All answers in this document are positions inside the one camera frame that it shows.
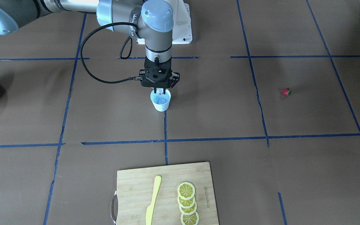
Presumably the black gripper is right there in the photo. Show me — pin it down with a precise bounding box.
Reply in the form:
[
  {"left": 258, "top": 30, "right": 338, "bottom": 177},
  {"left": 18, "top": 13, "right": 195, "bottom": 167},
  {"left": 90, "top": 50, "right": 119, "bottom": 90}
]
[{"left": 135, "top": 59, "right": 180, "bottom": 95}]

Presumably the clear ice cube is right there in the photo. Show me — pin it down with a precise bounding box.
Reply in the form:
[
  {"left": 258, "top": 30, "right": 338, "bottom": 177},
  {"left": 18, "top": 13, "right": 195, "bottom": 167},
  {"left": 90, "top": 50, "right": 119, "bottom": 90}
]
[{"left": 156, "top": 88, "right": 165, "bottom": 96}]

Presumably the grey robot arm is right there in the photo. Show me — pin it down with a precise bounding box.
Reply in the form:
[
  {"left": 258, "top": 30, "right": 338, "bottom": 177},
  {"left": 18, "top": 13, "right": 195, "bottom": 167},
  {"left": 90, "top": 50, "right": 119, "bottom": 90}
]
[{"left": 0, "top": 0, "right": 180, "bottom": 93}]

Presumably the light blue plastic cup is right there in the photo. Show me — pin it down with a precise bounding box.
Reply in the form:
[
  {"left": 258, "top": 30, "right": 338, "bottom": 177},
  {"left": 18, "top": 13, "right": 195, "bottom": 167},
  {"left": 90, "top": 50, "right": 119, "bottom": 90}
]
[{"left": 150, "top": 91, "right": 172, "bottom": 112}]

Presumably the yellow plastic knife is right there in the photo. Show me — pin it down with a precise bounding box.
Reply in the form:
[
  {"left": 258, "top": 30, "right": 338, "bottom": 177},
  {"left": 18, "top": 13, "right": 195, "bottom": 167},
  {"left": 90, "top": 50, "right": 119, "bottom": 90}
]
[{"left": 145, "top": 175, "right": 162, "bottom": 225}]

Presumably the wooden cutting board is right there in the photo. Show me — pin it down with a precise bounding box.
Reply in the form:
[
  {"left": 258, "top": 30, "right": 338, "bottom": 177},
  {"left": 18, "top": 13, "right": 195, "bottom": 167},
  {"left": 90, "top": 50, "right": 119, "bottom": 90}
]
[{"left": 112, "top": 162, "right": 219, "bottom": 225}]

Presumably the lemon slice one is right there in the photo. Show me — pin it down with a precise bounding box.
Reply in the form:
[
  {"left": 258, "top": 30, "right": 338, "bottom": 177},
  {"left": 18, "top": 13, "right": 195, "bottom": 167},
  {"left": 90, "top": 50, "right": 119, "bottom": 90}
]
[{"left": 177, "top": 182, "right": 196, "bottom": 200}]

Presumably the lemon slice two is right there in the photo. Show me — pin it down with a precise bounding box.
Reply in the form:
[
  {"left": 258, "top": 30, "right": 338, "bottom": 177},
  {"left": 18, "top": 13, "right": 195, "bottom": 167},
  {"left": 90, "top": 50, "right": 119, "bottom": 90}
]
[{"left": 177, "top": 196, "right": 196, "bottom": 208}]

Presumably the lemon slice three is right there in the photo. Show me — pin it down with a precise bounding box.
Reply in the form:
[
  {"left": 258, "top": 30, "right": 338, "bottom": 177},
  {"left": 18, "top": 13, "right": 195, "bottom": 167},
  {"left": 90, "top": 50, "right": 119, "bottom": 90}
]
[{"left": 179, "top": 202, "right": 198, "bottom": 215}]

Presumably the red strawberry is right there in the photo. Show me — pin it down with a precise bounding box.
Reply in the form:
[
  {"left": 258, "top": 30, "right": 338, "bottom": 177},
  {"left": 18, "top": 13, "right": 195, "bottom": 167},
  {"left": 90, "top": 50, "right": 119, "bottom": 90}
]
[{"left": 282, "top": 88, "right": 292, "bottom": 96}]

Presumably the lemon slice four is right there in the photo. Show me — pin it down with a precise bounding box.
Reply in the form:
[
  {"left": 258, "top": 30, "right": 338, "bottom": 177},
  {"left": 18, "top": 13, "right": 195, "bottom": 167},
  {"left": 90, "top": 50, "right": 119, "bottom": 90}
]
[{"left": 180, "top": 212, "right": 199, "bottom": 225}]

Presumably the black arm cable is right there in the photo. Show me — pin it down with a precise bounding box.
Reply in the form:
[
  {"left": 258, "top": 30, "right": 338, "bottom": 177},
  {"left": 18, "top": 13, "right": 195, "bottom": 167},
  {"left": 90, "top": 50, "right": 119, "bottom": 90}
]
[{"left": 79, "top": 22, "right": 146, "bottom": 84}]

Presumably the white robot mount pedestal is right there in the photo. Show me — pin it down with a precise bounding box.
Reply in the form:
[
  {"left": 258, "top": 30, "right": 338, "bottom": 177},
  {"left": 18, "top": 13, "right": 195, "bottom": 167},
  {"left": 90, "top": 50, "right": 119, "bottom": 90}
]
[{"left": 141, "top": 0, "right": 193, "bottom": 45}]

